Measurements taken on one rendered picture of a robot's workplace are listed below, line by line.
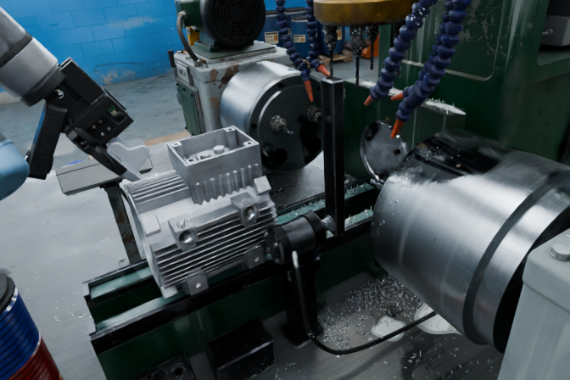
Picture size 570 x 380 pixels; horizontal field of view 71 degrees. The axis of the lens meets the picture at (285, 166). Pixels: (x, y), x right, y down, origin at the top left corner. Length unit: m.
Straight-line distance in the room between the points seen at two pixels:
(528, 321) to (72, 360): 0.72
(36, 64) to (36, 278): 0.61
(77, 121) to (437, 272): 0.51
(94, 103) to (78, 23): 5.48
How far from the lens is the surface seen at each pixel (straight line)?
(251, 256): 0.66
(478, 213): 0.50
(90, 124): 0.63
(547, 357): 0.47
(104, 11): 6.11
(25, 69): 0.61
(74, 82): 0.63
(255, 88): 0.93
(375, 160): 0.90
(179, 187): 0.63
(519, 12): 0.78
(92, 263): 1.07
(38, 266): 1.13
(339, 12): 0.67
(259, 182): 0.64
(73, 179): 0.86
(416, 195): 0.54
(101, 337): 0.70
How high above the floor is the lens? 1.40
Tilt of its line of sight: 27 degrees down
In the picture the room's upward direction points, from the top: 5 degrees counter-clockwise
